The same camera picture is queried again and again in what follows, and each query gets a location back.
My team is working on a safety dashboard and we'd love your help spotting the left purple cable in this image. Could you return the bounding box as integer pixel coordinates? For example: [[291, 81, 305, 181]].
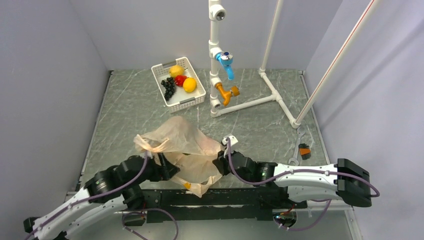
[[23, 151, 149, 240]]

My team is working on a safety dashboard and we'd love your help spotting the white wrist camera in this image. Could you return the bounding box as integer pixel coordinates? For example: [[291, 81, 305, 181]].
[[221, 134, 239, 150], [140, 149, 154, 159]]

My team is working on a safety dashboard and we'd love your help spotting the red fake pepper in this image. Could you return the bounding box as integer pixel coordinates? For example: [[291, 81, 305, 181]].
[[174, 75, 188, 87]]

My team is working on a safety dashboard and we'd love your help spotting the orange translucent plastic bag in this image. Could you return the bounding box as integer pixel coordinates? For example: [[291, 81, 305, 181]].
[[133, 116, 223, 198]]

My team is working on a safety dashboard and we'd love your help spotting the white diagonal pole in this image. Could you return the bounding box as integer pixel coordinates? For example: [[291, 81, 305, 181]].
[[291, 0, 380, 127]]

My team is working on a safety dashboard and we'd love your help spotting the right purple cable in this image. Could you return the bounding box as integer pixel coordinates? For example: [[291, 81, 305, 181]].
[[225, 137, 381, 198]]

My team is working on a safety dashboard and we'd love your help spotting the orange plastic faucet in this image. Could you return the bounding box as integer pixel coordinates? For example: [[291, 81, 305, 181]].
[[215, 82, 240, 107]]

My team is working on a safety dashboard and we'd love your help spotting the silver wrench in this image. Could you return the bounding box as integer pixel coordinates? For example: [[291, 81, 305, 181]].
[[288, 126, 306, 166]]

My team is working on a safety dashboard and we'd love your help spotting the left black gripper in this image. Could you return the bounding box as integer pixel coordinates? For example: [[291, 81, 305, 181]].
[[123, 150, 180, 190]]

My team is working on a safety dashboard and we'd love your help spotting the white pvc pipe frame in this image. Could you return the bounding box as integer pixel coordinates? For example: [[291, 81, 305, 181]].
[[208, 0, 301, 129]]

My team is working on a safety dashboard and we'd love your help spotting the yellow fake lemon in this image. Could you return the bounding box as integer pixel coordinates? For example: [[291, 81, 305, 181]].
[[168, 65, 185, 78]]

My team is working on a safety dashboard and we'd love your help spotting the white plastic basket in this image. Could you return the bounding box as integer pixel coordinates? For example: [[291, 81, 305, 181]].
[[151, 56, 206, 113]]

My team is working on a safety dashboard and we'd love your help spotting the small orange black block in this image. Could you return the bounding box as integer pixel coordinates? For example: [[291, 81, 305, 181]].
[[298, 143, 312, 160]]

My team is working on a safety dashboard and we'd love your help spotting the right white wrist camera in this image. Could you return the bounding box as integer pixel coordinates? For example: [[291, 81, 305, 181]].
[[221, 134, 239, 150]]

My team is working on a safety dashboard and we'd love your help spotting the orange fake orange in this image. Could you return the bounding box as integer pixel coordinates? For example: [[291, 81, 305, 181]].
[[182, 77, 197, 93]]

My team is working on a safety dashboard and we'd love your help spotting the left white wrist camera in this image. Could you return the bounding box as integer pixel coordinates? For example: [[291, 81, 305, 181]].
[[140, 149, 154, 159]]

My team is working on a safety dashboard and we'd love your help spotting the dark fake grape bunch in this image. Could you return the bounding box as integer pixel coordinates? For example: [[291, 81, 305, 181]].
[[160, 77, 176, 101]]

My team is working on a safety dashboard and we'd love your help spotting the blue plastic faucet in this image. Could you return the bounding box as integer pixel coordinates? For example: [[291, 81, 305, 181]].
[[215, 51, 235, 81]]

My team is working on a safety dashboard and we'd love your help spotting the purple cable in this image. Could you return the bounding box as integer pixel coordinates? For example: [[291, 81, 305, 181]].
[[225, 137, 381, 198], [23, 151, 149, 240]]

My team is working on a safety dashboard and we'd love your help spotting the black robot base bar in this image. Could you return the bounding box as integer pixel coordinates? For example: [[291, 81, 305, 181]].
[[129, 187, 308, 221]]

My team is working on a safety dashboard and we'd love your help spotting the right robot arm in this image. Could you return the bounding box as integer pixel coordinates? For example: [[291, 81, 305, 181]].
[[213, 151, 379, 208]]

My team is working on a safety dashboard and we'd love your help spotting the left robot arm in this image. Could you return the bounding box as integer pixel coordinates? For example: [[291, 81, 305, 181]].
[[23, 151, 181, 240]]

